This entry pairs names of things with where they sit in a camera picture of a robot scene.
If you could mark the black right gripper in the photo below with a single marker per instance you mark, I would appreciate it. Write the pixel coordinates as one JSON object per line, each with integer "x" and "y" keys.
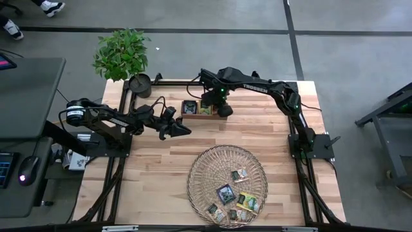
{"x": 222, "y": 96}

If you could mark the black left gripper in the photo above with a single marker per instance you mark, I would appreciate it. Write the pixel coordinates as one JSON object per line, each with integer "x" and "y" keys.
{"x": 166, "y": 129}

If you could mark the yellow lemon lime tea packet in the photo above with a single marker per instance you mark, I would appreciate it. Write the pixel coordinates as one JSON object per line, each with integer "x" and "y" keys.
{"x": 246, "y": 201}
{"x": 205, "y": 110}

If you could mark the purple blackcurrant tea packet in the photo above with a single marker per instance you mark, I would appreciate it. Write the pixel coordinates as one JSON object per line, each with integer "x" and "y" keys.
{"x": 190, "y": 107}
{"x": 226, "y": 194}

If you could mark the green tea packets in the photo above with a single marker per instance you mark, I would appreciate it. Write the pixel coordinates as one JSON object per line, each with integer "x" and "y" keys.
{"x": 239, "y": 175}

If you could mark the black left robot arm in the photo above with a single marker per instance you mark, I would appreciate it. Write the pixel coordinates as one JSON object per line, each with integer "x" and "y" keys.
{"x": 109, "y": 119}

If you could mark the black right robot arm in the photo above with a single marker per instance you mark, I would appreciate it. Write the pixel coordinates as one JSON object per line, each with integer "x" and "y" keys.
{"x": 257, "y": 87}

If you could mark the wooden three-compartment box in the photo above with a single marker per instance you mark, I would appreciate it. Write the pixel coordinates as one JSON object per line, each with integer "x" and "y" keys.
{"x": 193, "y": 117}

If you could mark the round woven straw mat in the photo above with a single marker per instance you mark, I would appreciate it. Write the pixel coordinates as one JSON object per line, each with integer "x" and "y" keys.
{"x": 209, "y": 167}

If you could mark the black plant pot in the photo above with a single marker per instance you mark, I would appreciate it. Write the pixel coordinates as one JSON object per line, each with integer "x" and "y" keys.
{"x": 140, "y": 86}

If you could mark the green leafy plant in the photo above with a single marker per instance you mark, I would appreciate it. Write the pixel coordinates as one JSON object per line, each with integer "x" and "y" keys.
{"x": 120, "y": 54}

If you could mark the white printed card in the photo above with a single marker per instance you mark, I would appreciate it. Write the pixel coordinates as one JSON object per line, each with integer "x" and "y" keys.
{"x": 78, "y": 160}

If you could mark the black clamp lever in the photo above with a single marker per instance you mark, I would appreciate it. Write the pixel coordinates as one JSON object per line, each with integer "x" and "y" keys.
{"x": 333, "y": 141}

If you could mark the black diagonal beam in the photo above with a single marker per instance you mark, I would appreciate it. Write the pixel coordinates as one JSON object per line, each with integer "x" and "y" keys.
{"x": 64, "y": 137}

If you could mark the black metal stand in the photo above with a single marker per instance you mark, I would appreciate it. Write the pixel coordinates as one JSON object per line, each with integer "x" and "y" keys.
{"x": 375, "y": 118}

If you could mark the dark grey desk panel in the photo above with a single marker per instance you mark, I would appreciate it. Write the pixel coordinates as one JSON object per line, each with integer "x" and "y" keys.
{"x": 29, "y": 96}

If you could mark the black computer mouse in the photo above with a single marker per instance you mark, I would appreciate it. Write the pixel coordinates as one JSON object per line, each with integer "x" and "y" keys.
{"x": 28, "y": 169}

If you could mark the grey desk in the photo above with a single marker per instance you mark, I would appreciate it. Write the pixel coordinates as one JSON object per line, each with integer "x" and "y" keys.
{"x": 19, "y": 199}

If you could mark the person's foot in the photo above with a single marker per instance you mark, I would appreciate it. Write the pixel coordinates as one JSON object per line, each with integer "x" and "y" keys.
{"x": 13, "y": 29}
{"x": 51, "y": 7}

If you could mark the black keyboard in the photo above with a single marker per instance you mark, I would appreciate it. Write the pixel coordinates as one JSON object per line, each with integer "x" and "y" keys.
{"x": 4, "y": 169}

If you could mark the lit display screen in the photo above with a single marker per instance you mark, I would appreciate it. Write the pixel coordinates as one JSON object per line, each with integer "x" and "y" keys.
{"x": 4, "y": 62}

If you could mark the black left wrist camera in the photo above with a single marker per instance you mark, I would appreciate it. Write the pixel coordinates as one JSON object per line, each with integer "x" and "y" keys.
{"x": 169, "y": 113}

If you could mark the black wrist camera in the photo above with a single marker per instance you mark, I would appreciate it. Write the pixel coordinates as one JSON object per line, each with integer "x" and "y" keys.
{"x": 208, "y": 99}
{"x": 169, "y": 113}

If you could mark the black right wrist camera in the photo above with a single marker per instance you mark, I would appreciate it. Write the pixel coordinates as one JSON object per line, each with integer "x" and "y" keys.
{"x": 208, "y": 99}

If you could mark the black aluminium table frame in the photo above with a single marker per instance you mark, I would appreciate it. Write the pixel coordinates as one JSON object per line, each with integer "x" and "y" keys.
{"x": 174, "y": 83}

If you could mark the black frame clamp bracket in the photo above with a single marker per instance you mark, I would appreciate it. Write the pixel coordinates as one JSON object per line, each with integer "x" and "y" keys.
{"x": 157, "y": 78}
{"x": 255, "y": 74}

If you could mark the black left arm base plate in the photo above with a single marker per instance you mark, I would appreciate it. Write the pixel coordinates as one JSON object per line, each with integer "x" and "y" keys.
{"x": 95, "y": 148}

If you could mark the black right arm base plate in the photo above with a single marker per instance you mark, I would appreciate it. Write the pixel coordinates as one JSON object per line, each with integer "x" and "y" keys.
{"x": 323, "y": 150}

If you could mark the silver metal bracket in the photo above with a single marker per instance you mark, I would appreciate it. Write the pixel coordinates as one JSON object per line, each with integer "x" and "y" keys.
{"x": 119, "y": 228}
{"x": 299, "y": 229}

